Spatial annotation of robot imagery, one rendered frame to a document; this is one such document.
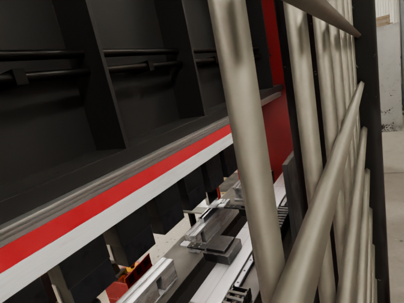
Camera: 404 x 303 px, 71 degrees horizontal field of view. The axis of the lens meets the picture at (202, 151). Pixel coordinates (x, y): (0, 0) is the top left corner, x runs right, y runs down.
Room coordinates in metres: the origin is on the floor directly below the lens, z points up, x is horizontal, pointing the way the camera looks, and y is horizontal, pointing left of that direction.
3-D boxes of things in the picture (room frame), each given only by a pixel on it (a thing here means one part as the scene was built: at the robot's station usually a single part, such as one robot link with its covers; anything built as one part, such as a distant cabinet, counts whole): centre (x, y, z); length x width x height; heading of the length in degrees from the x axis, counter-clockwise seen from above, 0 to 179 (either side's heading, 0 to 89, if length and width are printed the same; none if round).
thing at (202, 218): (1.38, 0.02, 0.99); 0.20 x 0.03 x 0.03; 147
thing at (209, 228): (1.36, 0.03, 0.92); 0.39 x 0.06 x 0.10; 147
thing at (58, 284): (0.76, 0.43, 1.18); 0.15 x 0.09 x 0.17; 147
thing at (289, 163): (1.32, -0.56, 1.12); 1.13 x 0.02 x 0.44; 147
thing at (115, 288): (1.28, 0.50, 0.75); 0.20 x 0.16 x 0.18; 153
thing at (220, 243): (1.02, 0.06, 1.01); 0.26 x 0.12 x 0.05; 57
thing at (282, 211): (1.01, -0.22, 1.02); 0.37 x 0.06 x 0.04; 147
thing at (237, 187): (1.87, -0.30, 0.92); 0.50 x 0.06 x 0.10; 147
